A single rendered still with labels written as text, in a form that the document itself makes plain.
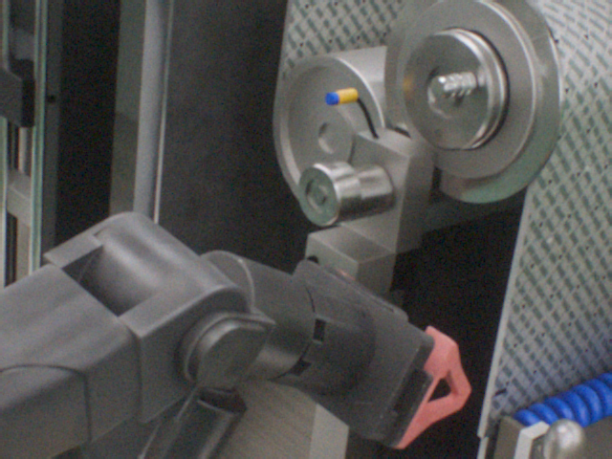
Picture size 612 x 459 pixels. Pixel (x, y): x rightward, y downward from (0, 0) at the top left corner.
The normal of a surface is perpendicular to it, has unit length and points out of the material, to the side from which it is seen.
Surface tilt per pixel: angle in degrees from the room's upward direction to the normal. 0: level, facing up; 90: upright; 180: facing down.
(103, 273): 59
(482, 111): 90
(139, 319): 19
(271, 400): 0
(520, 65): 90
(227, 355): 100
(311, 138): 90
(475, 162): 90
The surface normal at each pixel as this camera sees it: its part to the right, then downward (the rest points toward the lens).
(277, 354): 0.51, 0.60
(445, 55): -0.75, 0.19
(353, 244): 0.11, -0.91
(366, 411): -0.61, -0.26
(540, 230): 0.66, 0.37
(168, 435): 0.72, 0.50
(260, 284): 0.75, -0.48
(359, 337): 0.78, -0.06
